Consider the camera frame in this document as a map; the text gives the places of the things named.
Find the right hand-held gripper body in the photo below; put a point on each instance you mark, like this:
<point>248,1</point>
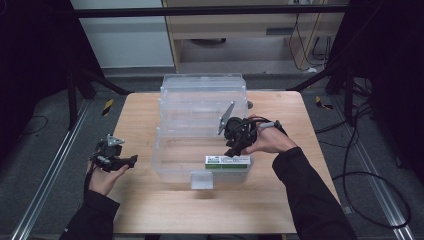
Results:
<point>238,131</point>

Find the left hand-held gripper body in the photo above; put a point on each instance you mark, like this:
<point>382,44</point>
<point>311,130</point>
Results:
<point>108,155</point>

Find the green white medicine box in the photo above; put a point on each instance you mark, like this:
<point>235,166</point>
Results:
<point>226,162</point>

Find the clear plastic storage box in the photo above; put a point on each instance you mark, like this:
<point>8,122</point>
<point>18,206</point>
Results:
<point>193,110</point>

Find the person's left hand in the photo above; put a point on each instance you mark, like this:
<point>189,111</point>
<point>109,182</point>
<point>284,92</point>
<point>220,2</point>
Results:
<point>101,181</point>

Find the person's right hand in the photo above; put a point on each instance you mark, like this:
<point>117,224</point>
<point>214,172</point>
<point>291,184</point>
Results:
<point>271,141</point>

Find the black round table grommet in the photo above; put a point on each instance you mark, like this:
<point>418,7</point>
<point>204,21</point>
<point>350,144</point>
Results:
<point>250,104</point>

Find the yellow black striped tape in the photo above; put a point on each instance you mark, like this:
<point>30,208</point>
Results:
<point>321,103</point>
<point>107,106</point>

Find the black metal stand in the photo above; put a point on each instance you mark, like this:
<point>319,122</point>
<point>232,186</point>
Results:
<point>349,100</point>
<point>71,100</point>

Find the light wooden desk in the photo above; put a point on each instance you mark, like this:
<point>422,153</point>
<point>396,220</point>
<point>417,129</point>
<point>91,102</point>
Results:
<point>233,23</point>

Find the white cabinet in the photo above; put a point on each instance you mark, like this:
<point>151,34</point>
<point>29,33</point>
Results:
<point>126,40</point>

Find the grey tape piece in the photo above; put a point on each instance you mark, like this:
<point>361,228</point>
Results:
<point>348,210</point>

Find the black horizontal bar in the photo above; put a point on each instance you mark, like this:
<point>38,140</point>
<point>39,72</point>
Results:
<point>200,11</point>

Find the aluminium floor rail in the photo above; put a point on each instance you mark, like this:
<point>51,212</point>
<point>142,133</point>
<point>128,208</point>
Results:
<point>376,186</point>
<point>50,173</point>

